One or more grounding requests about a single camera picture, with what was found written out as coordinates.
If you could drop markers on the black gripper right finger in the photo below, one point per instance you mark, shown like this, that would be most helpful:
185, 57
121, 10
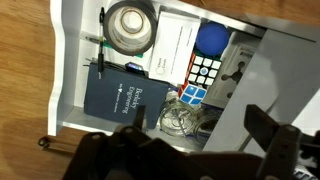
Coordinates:
261, 127

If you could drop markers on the blue ball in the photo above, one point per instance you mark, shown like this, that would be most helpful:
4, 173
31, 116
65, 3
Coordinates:
212, 39

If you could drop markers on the open white drawer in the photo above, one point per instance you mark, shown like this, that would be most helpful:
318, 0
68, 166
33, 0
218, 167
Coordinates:
72, 19

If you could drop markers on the clear glass jar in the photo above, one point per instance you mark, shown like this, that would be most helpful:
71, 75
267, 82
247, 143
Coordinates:
177, 118

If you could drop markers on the black pen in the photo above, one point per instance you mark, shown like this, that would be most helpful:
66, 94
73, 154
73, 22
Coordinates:
101, 42

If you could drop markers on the navy Berkeley Engineering notebook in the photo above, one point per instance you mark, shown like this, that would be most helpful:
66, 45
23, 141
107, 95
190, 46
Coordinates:
117, 95

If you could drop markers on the white desk with drawers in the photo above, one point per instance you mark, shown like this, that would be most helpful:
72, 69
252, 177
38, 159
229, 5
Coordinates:
283, 79

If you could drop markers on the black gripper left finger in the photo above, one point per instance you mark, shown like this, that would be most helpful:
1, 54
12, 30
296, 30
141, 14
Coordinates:
139, 118

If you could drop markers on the grey duct tape roll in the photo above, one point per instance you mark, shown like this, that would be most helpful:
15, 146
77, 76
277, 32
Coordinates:
130, 26

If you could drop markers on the black 3x3 Rubik's cube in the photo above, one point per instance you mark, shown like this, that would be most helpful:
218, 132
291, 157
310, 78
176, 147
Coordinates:
203, 69

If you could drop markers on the small 2x2 blue cube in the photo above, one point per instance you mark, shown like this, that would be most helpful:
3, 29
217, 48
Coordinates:
191, 94

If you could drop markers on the white product box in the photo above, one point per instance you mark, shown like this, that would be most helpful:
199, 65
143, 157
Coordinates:
235, 59

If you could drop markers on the white paper booklet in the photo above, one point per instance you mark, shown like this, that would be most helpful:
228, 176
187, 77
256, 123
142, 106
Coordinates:
175, 39

